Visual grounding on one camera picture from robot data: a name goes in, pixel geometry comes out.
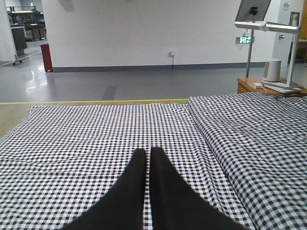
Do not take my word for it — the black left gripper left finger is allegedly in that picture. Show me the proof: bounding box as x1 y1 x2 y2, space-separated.
62 149 146 230

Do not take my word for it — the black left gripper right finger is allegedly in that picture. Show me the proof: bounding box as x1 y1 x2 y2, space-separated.
150 147 244 230

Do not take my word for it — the checkered bed sheet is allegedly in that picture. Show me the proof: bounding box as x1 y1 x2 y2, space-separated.
0 103 254 230

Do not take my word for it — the checkered quilt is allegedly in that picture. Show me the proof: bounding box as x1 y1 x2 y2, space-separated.
188 92 307 230

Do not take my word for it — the wooden nightstand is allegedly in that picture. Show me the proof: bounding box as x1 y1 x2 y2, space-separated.
237 77 307 97

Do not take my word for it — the white charger adapter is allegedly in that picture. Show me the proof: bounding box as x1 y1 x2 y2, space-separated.
252 82 263 89

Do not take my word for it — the white cylindrical speaker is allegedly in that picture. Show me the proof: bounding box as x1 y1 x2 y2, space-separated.
262 58 281 82

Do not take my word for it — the red fire extinguisher box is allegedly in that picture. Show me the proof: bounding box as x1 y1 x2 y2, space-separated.
40 43 53 72

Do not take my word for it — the green exit sign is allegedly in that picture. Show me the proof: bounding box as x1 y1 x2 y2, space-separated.
236 36 255 45

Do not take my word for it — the tablet on floor stand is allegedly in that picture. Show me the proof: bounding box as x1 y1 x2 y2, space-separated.
235 0 271 78

